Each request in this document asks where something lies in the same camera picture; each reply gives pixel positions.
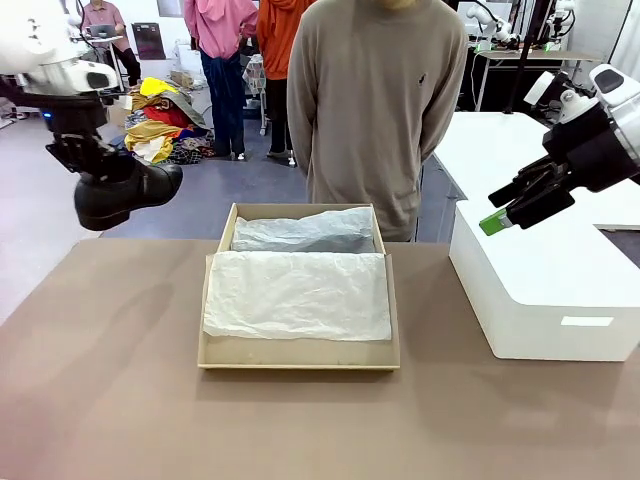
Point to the seated person in pink shirt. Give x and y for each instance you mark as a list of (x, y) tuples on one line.
[(107, 15)]

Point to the patterned fabric cart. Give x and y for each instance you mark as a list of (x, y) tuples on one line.
[(254, 72)]

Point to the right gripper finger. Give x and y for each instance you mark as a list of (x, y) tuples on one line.
[(540, 205), (507, 192)]

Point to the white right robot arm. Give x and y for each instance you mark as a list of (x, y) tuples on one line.
[(622, 115)]

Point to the grey laptop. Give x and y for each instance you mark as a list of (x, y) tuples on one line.
[(101, 31)]

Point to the colourful clothes pile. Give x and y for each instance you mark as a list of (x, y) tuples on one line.
[(160, 125)]

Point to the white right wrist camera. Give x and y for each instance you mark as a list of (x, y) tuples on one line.
[(542, 87)]

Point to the beige cardboard shoe box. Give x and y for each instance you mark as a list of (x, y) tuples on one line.
[(300, 352)]

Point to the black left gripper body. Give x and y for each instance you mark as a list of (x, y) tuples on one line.
[(77, 117)]

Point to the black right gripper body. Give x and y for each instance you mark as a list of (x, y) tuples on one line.
[(595, 150)]

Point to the black vertical pole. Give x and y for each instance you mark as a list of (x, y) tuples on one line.
[(525, 50)]

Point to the person in beige sweater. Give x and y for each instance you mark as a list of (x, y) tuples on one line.
[(375, 115)]

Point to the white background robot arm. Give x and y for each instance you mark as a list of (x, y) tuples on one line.
[(560, 22), (492, 22)]

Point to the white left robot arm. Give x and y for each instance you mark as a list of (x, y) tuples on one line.
[(30, 45)]

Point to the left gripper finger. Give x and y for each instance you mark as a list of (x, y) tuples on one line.
[(65, 157), (107, 160)]

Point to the person in pink hoodie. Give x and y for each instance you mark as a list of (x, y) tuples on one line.
[(220, 50)]

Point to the person in orange hoodie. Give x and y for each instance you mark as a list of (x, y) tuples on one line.
[(277, 45)]

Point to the white tissue paper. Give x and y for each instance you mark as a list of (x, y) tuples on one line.
[(300, 295)]

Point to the white rectangular label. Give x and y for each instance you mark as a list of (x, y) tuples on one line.
[(586, 321)]

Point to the black framed background table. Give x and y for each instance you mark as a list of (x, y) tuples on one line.
[(500, 55)]

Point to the background work table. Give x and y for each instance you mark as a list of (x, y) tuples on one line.
[(112, 55)]

